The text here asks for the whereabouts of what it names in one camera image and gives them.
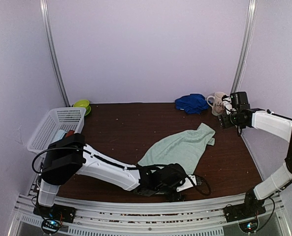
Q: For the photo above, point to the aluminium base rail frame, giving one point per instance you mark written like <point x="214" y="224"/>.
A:
<point x="193" y="218"/>

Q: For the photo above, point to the light blue folded towel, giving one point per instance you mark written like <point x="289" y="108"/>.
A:
<point x="59" y="135"/>

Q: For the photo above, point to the blue crumpled cloth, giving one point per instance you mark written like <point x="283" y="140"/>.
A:
<point x="194" y="103"/>

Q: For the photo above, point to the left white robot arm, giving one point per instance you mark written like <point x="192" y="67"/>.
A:
<point x="72" y="156"/>

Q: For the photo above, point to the white printed mug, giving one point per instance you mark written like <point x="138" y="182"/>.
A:
<point x="216" y="103"/>

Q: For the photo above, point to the rust brown folded towel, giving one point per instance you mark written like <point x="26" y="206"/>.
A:
<point x="69" y="133"/>

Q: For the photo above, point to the left aluminium corner post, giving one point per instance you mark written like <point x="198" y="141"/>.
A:
<point x="53" y="54"/>

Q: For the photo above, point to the white plastic perforated basket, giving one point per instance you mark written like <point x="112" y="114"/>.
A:
<point x="66" y="118"/>

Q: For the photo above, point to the lime green bowl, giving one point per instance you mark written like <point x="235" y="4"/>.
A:
<point x="83" y="103"/>

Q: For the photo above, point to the left circuit board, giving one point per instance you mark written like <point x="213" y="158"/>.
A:
<point x="50" y="226"/>

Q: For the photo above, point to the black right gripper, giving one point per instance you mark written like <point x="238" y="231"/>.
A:
<point x="224" y="123"/>

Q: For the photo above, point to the mint green towel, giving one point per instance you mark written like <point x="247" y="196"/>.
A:
<point x="184" y="148"/>

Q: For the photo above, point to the circuit board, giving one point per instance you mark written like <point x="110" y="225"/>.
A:
<point x="50" y="226"/>
<point x="249" y="226"/>

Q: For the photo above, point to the right aluminium corner post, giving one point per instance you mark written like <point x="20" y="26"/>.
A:
<point x="246" y="43"/>

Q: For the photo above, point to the right circuit board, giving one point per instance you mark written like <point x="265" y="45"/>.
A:
<point x="249" y="226"/>

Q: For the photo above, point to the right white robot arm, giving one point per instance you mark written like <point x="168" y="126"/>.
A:
<point x="270" y="141"/>

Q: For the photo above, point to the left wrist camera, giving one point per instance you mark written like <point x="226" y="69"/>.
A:
<point x="193" y="182"/>

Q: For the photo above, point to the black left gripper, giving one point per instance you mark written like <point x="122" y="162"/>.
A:
<point x="175" y="198"/>

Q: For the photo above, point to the aluminium corner post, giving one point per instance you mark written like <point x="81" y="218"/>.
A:
<point x="53" y="54"/>
<point x="246" y="43"/>

